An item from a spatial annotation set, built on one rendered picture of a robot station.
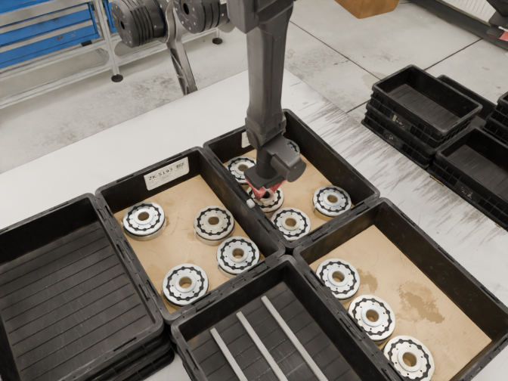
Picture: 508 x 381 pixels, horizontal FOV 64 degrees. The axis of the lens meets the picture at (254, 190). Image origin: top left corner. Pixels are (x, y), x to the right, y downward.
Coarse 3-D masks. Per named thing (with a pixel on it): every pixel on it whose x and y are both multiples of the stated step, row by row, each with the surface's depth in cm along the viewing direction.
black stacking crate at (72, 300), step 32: (32, 224) 94; (64, 224) 100; (96, 224) 105; (0, 256) 95; (32, 256) 98; (64, 256) 99; (96, 256) 99; (0, 288) 93; (32, 288) 93; (64, 288) 94; (96, 288) 94; (128, 288) 94; (0, 320) 88; (32, 320) 89; (64, 320) 89; (96, 320) 89; (128, 320) 90; (0, 352) 78; (32, 352) 85; (64, 352) 85; (96, 352) 85
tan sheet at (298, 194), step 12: (252, 156) 122; (312, 168) 120; (300, 180) 117; (312, 180) 117; (324, 180) 117; (288, 192) 114; (300, 192) 114; (312, 192) 114; (288, 204) 111; (300, 204) 112; (312, 216) 109; (312, 228) 107
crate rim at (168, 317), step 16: (208, 160) 107; (128, 176) 102; (224, 176) 104; (96, 192) 99; (112, 224) 93; (128, 240) 91; (272, 240) 92; (272, 256) 90; (144, 272) 86; (224, 288) 84; (160, 304) 82; (192, 304) 82
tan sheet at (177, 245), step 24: (168, 192) 112; (192, 192) 113; (120, 216) 107; (168, 216) 107; (192, 216) 108; (168, 240) 103; (192, 240) 103; (144, 264) 98; (168, 264) 98; (216, 264) 99
